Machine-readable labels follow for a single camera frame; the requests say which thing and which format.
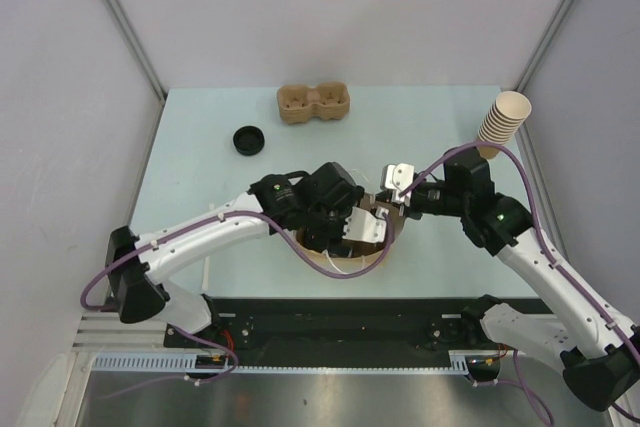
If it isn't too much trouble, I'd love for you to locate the brown paper bag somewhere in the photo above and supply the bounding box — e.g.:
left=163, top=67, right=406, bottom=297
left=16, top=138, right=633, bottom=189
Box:
left=294, top=168, right=406, bottom=275

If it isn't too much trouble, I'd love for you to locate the white straw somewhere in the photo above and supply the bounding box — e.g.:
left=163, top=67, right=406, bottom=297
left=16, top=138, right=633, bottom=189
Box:
left=201, top=203, right=217, bottom=293

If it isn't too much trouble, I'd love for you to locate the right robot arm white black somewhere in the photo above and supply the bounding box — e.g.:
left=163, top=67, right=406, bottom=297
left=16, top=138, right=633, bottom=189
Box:
left=381, top=148, right=639, bottom=412

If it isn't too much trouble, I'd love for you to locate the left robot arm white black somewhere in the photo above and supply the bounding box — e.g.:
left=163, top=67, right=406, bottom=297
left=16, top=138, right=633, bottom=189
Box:
left=105, top=162, right=385, bottom=347

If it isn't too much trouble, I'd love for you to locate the stack of black lids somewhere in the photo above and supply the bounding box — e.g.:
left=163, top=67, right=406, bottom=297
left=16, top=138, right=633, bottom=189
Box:
left=232, top=125, right=265, bottom=156

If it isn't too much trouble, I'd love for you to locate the brown pulp cup carrier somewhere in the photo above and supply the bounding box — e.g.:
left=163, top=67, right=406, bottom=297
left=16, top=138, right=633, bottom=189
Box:
left=276, top=82, right=351, bottom=125

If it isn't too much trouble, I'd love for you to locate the stack of paper cups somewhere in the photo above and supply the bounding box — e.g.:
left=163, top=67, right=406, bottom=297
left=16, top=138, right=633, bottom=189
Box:
left=477, top=91, right=532, bottom=146

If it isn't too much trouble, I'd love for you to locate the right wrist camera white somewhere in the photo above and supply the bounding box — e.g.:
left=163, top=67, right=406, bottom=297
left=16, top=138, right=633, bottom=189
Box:
left=380, top=163, right=415, bottom=206

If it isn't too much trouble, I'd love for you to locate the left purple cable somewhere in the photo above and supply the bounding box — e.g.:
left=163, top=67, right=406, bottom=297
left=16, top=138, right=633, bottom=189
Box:
left=79, top=206, right=396, bottom=401

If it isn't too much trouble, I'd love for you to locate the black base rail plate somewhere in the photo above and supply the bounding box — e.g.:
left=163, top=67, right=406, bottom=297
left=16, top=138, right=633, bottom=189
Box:
left=162, top=296, right=556, bottom=373

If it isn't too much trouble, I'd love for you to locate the white cable duct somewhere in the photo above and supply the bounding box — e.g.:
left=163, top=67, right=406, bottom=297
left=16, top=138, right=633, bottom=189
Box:
left=92, top=349, right=501, bottom=376

